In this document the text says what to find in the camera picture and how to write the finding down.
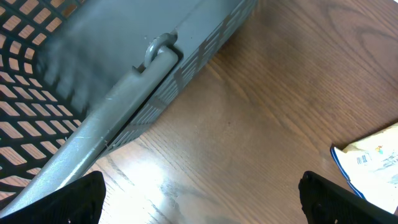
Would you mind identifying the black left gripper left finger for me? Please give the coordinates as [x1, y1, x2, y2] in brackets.
[1, 171, 106, 224]

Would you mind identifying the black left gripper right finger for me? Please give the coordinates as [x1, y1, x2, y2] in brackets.
[298, 170, 397, 224]

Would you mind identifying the yellow white snack bag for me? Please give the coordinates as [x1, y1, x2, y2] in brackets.
[330, 124, 398, 214]

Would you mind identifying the dark grey plastic basket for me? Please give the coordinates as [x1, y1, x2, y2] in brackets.
[1, 0, 256, 218]

